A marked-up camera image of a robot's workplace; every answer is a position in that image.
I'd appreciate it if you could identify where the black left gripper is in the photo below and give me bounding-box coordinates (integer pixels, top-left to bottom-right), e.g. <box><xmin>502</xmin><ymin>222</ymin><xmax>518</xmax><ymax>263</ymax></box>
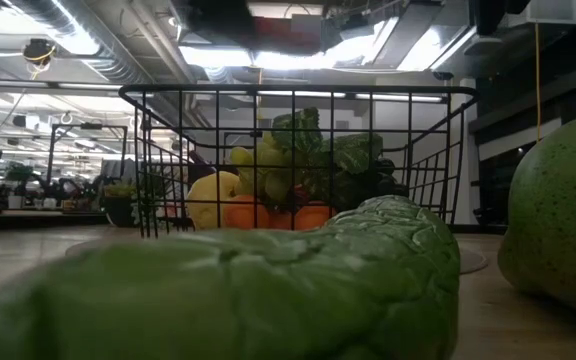
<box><xmin>186</xmin><ymin>0</ymin><xmax>257</xmax><ymax>46</ymax></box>

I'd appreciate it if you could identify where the green grape bunch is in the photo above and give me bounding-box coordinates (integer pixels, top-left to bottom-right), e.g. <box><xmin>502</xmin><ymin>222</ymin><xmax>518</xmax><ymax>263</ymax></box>
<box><xmin>228</xmin><ymin>130</ymin><xmax>299</xmax><ymax>204</ymax></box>

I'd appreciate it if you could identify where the dark grape bunch with leaves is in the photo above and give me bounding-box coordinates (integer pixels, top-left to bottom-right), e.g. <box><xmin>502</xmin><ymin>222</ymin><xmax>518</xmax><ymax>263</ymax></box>
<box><xmin>270</xmin><ymin>106</ymin><xmax>412</xmax><ymax>214</ymax></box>

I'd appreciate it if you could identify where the orange with stem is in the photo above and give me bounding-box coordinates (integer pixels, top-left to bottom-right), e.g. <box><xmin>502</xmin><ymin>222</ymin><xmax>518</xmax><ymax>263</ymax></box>
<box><xmin>221</xmin><ymin>193</ymin><xmax>271</xmax><ymax>231</ymax></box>
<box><xmin>292</xmin><ymin>202</ymin><xmax>338</xmax><ymax>232</ymax></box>

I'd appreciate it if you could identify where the green pear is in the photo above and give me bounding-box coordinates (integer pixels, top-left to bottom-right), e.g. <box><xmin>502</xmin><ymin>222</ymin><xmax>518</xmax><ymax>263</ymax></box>
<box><xmin>497</xmin><ymin>108</ymin><xmax>576</xmax><ymax>322</ymax></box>

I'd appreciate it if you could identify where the fluorescent ceiling light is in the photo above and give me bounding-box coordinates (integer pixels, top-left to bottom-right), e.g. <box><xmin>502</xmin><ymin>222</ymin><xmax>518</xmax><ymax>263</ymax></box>
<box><xmin>177</xmin><ymin>43</ymin><xmax>329</xmax><ymax>71</ymax></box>

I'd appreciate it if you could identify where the potted succulent plant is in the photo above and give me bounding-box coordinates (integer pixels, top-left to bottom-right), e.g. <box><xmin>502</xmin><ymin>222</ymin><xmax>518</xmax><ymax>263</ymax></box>
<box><xmin>101</xmin><ymin>180</ymin><xmax>142</xmax><ymax>229</ymax></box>

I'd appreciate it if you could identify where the background potted plant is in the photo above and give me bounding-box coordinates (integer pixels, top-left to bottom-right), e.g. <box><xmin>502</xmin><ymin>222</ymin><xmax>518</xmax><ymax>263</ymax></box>
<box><xmin>5</xmin><ymin>162</ymin><xmax>37</xmax><ymax>210</ymax></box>

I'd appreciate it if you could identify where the large green leafy vegetable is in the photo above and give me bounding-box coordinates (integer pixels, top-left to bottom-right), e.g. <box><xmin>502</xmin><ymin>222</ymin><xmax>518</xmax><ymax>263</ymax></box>
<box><xmin>0</xmin><ymin>194</ymin><xmax>462</xmax><ymax>360</ymax></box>

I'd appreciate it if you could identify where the white ceiling unit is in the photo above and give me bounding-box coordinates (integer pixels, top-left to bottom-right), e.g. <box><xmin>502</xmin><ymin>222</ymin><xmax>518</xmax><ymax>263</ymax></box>
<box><xmin>510</xmin><ymin>0</ymin><xmax>576</xmax><ymax>26</ymax></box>

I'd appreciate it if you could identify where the black wire basket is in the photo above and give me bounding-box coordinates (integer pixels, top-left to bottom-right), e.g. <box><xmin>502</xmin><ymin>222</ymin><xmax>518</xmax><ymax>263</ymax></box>
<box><xmin>117</xmin><ymin>83</ymin><xmax>480</xmax><ymax>242</ymax></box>

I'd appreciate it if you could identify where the large ribbed ventilation duct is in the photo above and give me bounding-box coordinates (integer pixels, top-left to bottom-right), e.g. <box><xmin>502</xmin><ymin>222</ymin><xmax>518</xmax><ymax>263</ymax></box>
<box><xmin>10</xmin><ymin>0</ymin><xmax>152</xmax><ymax>85</ymax></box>

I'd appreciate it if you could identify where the black ceiling camera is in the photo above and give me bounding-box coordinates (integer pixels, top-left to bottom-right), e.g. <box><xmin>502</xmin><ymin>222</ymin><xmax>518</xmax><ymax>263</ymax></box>
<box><xmin>21</xmin><ymin>38</ymin><xmax>58</xmax><ymax>69</ymax></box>

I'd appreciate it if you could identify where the black metal frame stand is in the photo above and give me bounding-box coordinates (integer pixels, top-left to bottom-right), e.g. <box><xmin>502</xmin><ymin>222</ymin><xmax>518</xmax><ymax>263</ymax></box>
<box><xmin>45</xmin><ymin>122</ymin><xmax>129</xmax><ymax>186</ymax></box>

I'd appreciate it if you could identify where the yellow hanging cable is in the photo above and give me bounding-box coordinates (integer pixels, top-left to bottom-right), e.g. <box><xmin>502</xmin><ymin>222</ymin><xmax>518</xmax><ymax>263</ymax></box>
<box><xmin>533</xmin><ymin>22</ymin><xmax>542</xmax><ymax>144</ymax></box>

